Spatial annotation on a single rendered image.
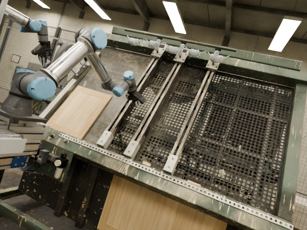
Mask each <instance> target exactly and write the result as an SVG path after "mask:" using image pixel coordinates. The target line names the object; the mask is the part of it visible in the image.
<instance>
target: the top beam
mask: <svg viewBox="0 0 307 230"><path fill-rule="evenodd" d="M106 35H107V45H106V46H109V47H114V48H119V49H123V50H127V51H131V52H137V53H141V54H145V55H150V56H151V54H152V52H153V51H154V49H155V48H152V47H149V46H148V42H147V41H146V40H142V41H141V42H140V45H139V46H133V45H131V44H129V43H128V40H129V38H128V37H125V36H120V35H116V34H111V33H106ZM166 49H167V48H166ZM166 49H165V51H164V53H163V54H162V58H164V59H168V60H172V61H173V60H174V58H175V56H176V54H171V53H169V52H167V51H166ZM209 59H210V55H209V53H206V52H204V53H201V54H200V56H199V57H192V56H190V55H189V54H188V55H187V57H186V59H185V61H184V63H186V64H190V65H195V66H199V67H203V68H206V65H207V63H208V61H209ZM217 71H221V72H226V73H231V74H235V75H239V76H244V77H248V78H253V79H257V80H262V81H266V82H270V83H275V84H280V85H284V86H289V87H293V88H294V86H295V85H296V84H302V85H306V86H307V73H304V72H299V71H295V70H290V69H285V68H279V67H274V66H270V65H265V64H261V63H254V62H250V61H245V60H240V59H235V58H231V57H227V58H226V59H224V60H223V62H222V63H220V64H219V66H218V69H217Z"/></svg>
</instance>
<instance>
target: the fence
mask: <svg viewBox="0 0 307 230"><path fill-rule="evenodd" d="M98 56H99V57H101V52H99V54H98ZM86 65H88V68H87V69H86V70H85V71H84V72H83V73H82V74H81V75H80V76H79V78H78V79H74V78H73V79H72V80H71V81H70V82H69V83H68V84H67V85H66V87H65V88H64V89H63V90H62V91H61V92H60V93H59V95H58V96H57V97H56V98H55V99H54V100H53V101H52V103H51V104H50V105H49V106H48V107H47V108H46V109H45V110H44V111H43V112H42V114H41V115H40V116H39V117H42V118H44V119H48V117H49V116H50V115H51V114H52V113H53V112H54V111H55V110H56V108H57V107H58V106H59V105H60V104H61V102H62V101H63V100H64V99H65V98H66V96H67V95H68V94H69V93H70V92H71V91H72V89H73V88H74V87H75V86H76V85H77V83H78V82H79V81H80V80H81V79H82V78H83V77H84V76H85V74H86V73H87V72H88V71H89V70H90V68H91V65H90V63H89V62H87V63H86Z"/></svg>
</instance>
